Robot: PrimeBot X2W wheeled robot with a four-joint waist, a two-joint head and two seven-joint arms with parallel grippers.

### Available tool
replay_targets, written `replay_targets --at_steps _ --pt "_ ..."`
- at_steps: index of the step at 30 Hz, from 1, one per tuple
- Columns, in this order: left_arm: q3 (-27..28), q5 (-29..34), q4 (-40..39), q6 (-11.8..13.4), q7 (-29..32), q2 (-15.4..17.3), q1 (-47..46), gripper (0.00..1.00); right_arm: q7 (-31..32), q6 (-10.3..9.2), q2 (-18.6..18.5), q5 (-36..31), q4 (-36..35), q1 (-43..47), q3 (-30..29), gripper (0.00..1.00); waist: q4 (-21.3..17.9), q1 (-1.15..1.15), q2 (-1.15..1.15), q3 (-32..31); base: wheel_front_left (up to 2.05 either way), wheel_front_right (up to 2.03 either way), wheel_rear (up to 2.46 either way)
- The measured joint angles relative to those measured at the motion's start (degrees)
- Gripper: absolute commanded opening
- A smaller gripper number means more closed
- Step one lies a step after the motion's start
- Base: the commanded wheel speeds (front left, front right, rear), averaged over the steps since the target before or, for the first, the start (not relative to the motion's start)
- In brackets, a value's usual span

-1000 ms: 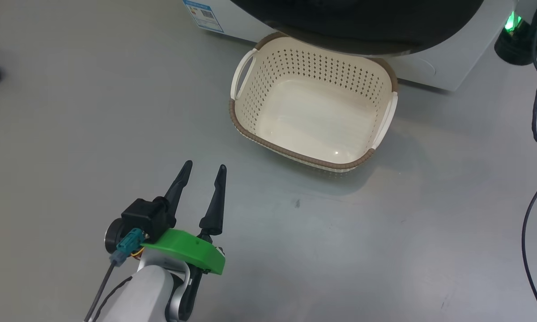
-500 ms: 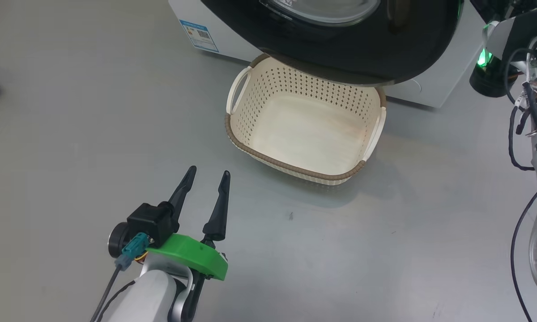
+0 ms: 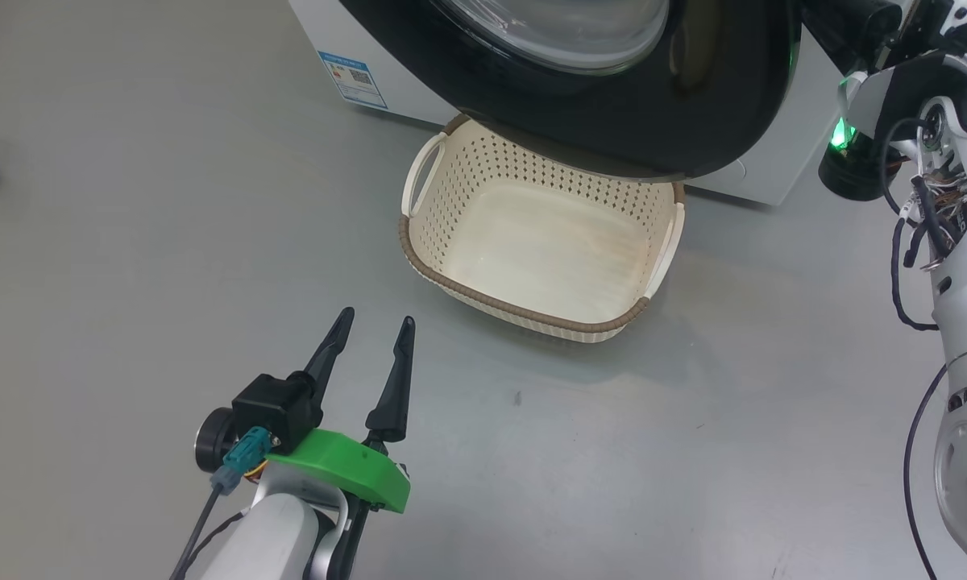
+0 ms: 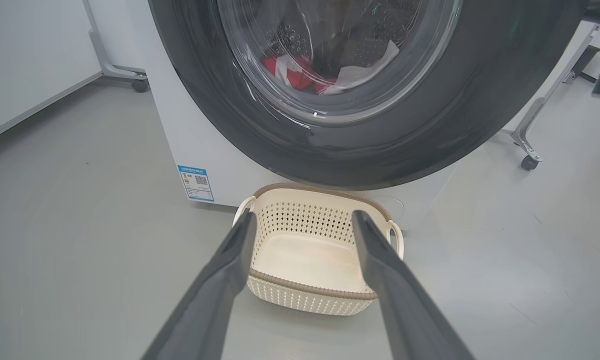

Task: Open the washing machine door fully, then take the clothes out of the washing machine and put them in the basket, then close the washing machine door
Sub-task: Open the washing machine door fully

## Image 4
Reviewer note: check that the red and white garment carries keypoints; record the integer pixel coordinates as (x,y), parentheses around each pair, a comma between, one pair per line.
(300,75)

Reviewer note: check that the white washing machine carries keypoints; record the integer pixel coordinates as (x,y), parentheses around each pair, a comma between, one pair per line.
(205,145)

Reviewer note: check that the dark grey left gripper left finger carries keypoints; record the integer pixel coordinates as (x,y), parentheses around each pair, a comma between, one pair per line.
(205,305)

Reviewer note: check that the round glass washing machine door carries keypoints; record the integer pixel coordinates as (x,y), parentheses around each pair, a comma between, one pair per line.
(430,140)

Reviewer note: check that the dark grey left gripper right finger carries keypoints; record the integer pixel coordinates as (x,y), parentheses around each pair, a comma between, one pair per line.
(400,305)

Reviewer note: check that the black caster wheel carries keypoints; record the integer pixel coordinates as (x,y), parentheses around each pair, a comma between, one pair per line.
(530,120)

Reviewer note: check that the blue energy label sticker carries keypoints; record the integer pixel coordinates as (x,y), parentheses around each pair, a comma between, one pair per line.
(196,183)

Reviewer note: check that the cream perforated laundry basket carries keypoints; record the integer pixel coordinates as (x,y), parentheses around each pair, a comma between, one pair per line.
(305,255)

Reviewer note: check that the grey wheeled stand leg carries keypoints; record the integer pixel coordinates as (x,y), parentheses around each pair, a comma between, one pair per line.
(107,65)

